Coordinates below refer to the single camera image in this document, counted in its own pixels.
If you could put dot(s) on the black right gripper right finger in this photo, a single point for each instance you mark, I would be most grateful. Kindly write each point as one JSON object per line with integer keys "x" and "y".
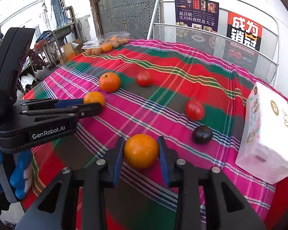
{"x": 225, "y": 206}

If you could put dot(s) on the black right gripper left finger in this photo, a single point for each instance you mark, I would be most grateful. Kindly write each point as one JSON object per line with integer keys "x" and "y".
{"x": 56, "y": 206}

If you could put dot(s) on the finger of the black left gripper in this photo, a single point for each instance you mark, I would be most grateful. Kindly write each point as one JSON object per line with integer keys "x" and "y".
{"x": 60, "y": 103}
{"x": 81, "y": 111}

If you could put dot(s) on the small orange mandarin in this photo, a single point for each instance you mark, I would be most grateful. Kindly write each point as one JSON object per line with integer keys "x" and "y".
{"x": 94, "y": 97}

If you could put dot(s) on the reddish orange mandarin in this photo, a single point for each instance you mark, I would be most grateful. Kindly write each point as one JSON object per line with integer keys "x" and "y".
{"x": 109, "y": 82}

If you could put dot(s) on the smooth orange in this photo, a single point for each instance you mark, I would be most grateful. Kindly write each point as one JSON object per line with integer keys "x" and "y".
{"x": 141, "y": 151}

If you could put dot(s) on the dark purple plum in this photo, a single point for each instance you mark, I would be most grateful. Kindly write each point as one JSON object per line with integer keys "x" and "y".
{"x": 202, "y": 135}

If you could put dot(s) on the blue gloved left hand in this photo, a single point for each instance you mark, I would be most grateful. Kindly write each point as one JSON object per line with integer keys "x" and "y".
{"x": 15, "y": 174}

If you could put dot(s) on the cardboard box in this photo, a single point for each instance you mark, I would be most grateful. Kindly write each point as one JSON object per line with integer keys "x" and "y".
{"x": 71, "y": 49}

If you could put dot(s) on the red cardboard box tray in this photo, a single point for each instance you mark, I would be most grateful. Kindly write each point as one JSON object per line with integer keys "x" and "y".
{"x": 278, "y": 205}

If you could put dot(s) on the metal workbench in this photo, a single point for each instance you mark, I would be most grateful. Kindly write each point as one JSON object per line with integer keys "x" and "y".
{"x": 51, "y": 44}

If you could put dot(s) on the orange in plastic container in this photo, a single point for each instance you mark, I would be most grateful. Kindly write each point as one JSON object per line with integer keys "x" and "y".
{"x": 106, "y": 47}

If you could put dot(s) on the far red tomato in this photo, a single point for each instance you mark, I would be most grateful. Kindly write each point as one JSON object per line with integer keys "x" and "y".
{"x": 144, "y": 79}

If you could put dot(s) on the red tomato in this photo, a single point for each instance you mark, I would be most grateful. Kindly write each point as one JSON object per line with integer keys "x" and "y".
{"x": 194, "y": 110}
{"x": 144, "y": 79}

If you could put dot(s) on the white tissue pack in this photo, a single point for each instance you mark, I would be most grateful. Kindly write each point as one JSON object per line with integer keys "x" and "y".
{"x": 263, "y": 150}

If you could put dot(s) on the clear plastic fruit container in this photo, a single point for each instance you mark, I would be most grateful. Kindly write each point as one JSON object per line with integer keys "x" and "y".
{"x": 117, "y": 39}

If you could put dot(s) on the plaid red pink tablecloth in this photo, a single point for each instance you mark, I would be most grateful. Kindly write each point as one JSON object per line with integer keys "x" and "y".
{"x": 179, "y": 74}

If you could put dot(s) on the near red tomato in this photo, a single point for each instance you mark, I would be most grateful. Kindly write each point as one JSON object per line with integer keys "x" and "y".
{"x": 194, "y": 110}

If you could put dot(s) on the studded metal door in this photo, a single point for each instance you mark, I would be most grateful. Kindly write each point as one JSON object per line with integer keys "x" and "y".
{"x": 132, "y": 16}

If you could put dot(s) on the dark purple cookbook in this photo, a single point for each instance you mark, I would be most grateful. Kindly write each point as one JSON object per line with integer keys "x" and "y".
{"x": 198, "y": 14}

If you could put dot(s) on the white metal mesh rack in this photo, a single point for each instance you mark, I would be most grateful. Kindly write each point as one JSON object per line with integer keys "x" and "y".
{"x": 263, "y": 64}

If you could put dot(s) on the red black book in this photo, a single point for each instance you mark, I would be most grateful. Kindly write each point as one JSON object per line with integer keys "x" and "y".
{"x": 244, "y": 30}

